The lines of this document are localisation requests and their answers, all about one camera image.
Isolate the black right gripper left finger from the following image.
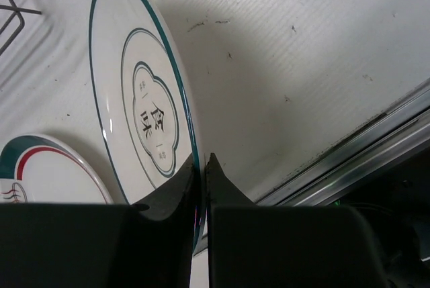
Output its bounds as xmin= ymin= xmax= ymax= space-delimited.
xmin=1 ymin=158 xmax=195 ymax=287

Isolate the white plate green line rim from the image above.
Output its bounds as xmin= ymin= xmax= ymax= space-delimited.
xmin=88 ymin=0 xmax=208 ymax=245

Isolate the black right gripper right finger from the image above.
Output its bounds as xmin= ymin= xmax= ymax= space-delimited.
xmin=206 ymin=155 xmax=388 ymax=287

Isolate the metal wire dish rack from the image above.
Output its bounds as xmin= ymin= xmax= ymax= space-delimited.
xmin=1 ymin=0 xmax=43 ymax=55

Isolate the green red rimmed plate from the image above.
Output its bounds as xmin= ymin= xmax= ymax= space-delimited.
xmin=1 ymin=134 xmax=113 ymax=204

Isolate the aluminium front rail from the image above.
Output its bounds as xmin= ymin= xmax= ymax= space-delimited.
xmin=257 ymin=81 xmax=429 ymax=206

